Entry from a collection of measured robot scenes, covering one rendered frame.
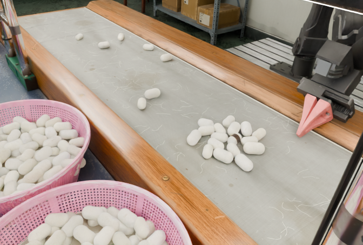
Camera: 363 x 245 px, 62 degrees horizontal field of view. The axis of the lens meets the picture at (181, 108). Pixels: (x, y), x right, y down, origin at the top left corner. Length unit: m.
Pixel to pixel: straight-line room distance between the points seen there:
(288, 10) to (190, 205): 2.68
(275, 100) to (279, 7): 2.38
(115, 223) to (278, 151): 0.32
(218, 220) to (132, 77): 0.48
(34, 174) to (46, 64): 0.38
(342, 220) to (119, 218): 0.33
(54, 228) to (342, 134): 0.53
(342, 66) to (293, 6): 2.40
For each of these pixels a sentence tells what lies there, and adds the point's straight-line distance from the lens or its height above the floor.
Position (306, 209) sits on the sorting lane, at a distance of 0.51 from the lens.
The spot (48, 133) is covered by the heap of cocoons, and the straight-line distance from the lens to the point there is 0.63.
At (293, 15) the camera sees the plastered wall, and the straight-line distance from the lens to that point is 2.98.
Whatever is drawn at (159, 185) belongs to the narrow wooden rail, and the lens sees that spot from 0.47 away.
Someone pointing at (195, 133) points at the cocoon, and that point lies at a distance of 0.57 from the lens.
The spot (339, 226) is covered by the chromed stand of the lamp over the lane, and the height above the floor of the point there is 0.96.
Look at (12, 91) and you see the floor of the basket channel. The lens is 0.95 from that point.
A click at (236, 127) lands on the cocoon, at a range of 0.60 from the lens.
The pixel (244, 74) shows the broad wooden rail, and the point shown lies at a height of 0.76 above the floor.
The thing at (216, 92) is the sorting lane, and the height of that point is 0.74.
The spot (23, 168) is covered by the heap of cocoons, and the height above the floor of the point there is 0.74.
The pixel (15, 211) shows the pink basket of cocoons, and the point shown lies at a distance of 0.48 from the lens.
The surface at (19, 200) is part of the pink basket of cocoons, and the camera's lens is 0.51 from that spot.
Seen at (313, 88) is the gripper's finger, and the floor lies 0.83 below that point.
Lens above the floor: 1.11
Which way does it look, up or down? 33 degrees down
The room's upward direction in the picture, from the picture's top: 2 degrees clockwise
